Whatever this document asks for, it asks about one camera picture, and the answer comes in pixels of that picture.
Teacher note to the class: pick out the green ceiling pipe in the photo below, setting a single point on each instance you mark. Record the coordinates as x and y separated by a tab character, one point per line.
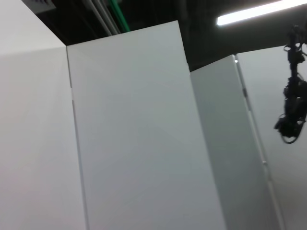
119	15

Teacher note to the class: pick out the white folding partition screen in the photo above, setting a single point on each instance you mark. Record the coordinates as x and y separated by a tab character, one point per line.
134	124

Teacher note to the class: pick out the white ceiling pipe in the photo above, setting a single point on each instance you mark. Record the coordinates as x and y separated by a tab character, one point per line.
109	14
100	20

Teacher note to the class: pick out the black teleoperation rig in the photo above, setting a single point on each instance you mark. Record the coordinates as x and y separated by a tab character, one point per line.
291	105

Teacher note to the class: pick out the ceiling strip light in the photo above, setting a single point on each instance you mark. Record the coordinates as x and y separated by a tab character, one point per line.
251	12

